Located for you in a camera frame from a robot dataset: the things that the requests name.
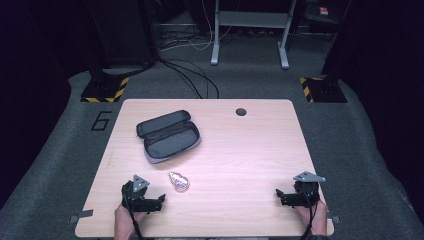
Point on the small pink white gourd-shaped trinket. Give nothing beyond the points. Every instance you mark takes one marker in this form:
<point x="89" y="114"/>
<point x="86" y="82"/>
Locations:
<point x="179" y="182"/>

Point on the black base with striped tape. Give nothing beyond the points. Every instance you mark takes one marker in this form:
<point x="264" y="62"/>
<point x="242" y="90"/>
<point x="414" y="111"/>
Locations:
<point x="105" y="89"/>
<point x="325" y="90"/>

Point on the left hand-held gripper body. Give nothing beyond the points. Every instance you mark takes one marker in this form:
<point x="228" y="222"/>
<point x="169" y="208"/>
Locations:
<point x="140" y="200"/>

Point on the person's left hand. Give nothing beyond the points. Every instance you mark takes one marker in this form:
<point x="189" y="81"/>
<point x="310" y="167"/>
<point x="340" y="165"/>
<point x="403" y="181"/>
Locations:
<point x="124" y="221"/>

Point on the grey tape strip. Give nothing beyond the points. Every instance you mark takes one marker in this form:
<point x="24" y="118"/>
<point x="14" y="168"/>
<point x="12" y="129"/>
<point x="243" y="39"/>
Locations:
<point x="335" y="219"/>
<point x="81" y="215"/>

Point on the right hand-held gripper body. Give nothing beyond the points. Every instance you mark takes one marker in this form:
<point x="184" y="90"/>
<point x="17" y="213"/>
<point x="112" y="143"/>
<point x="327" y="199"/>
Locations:
<point x="305" y="193"/>

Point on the white metal stand frame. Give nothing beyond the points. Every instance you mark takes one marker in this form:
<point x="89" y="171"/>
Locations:
<point x="250" y="20"/>

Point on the dark box with red label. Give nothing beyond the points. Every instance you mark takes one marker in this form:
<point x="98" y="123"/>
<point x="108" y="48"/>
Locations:
<point x="321" y="11"/>

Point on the open grey pencil case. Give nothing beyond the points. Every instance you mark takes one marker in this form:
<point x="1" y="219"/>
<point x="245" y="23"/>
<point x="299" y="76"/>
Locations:
<point x="168" y="136"/>

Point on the person's right hand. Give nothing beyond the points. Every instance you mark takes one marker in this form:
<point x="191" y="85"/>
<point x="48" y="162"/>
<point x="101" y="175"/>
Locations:
<point x="320" y="216"/>

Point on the large black cabinet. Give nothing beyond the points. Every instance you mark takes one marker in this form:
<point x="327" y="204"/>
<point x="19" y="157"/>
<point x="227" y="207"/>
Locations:
<point x="120" y="30"/>

